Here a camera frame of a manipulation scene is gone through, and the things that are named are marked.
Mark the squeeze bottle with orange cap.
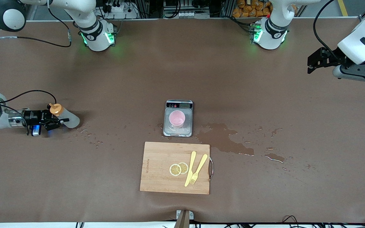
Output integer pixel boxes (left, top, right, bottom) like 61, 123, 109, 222
49, 103, 80, 129

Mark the pink plastic cup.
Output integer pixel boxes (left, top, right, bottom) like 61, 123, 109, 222
169, 110, 186, 128

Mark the pile of orange bread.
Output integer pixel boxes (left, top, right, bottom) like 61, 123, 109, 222
232, 0, 273, 18

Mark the wooden cutting board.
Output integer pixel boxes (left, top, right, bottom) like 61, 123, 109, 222
140, 142, 214, 195

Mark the white power strip with plugs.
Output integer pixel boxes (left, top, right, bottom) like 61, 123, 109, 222
102, 0, 138, 19

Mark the silver digital kitchen scale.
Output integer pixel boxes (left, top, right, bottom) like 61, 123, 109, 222
163, 100, 194, 137

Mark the white socket strip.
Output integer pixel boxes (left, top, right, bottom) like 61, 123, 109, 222
177, 11, 210, 19

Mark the yellow plastic knife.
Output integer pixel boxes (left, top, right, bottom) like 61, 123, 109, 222
184, 151, 197, 187

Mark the brown table cover mat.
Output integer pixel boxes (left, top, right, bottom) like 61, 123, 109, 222
0, 17, 365, 224

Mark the yellow plastic fork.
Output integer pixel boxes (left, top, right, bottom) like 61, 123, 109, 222
190, 154, 208, 185

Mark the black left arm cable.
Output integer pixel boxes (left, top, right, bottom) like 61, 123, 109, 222
313, 0, 340, 60

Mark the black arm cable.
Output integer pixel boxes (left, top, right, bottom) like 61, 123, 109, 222
0, 6, 73, 110
313, 0, 340, 60

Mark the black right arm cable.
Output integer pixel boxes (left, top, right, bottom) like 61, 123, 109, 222
0, 6, 73, 110

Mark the black looped floor cable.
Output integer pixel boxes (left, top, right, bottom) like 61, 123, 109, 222
282, 215, 300, 226

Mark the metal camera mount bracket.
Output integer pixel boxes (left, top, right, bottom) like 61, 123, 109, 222
174, 210, 195, 228

